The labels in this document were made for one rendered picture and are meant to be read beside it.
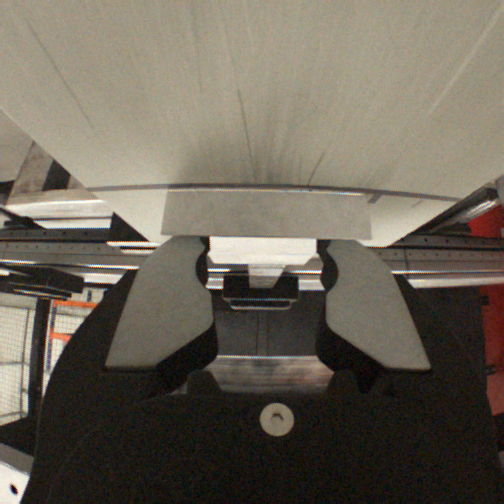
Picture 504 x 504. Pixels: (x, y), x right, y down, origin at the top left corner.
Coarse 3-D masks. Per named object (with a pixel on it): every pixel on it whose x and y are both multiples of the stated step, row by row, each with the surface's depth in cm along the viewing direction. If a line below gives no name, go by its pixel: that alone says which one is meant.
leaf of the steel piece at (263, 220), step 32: (192, 192) 10; (224, 192) 10; (256, 192) 10; (288, 192) 10; (320, 192) 10; (352, 192) 10; (192, 224) 9; (224, 224) 9; (256, 224) 9; (288, 224) 9; (320, 224) 9; (352, 224) 9
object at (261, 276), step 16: (256, 272) 25; (272, 272) 24; (224, 288) 36; (240, 288) 36; (256, 288) 36; (272, 288) 36; (288, 288) 36; (240, 304) 37; (256, 304) 37; (272, 304) 37; (288, 304) 37
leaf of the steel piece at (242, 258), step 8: (216, 256) 20; (224, 256) 20; (232, 256) 20; (240, 256) 20; (248, 256) 19; (256, 256) 19; (264, 256) 19; (272, 256) 19; (280, 256) 19; (288, 256) 19; (296, 256) 19; (304, 256) 19; (296, 264) 22
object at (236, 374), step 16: (208, 368) 16; (224, 368) 16; (240, 368) 16; (256, 368) 16; (272, 368) 16; (288, 368) 16; (304, 368) 16; (320, 368) 16; (224, 384) 16; (240, 384) 16; (256, 384) 16; (272, 384) 16; (288, 384) 16; (304, 384) 16; (320, 384) 15
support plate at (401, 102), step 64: (0, 0) 2; (64, 0) 3; (128, 0) 3; (192, 0) 3; (256, 0) 3; (320, 0) 3; (384, 0) 3; (448, 0) 3; (0, 64) 4; (64, 64) 4; (128, 64) 4; (192, 64) 5; (256, 64) 5; (320, 64) 4; (384, 64) 4; (448, 64) 4; (64, 128) 6; (128, 128) 6; (192, 128) 6; (256, 128) 7; (320, 128) 6; (384, 128) 6; (448, 128) 6; (128, 192) 10; (448, 192) 9
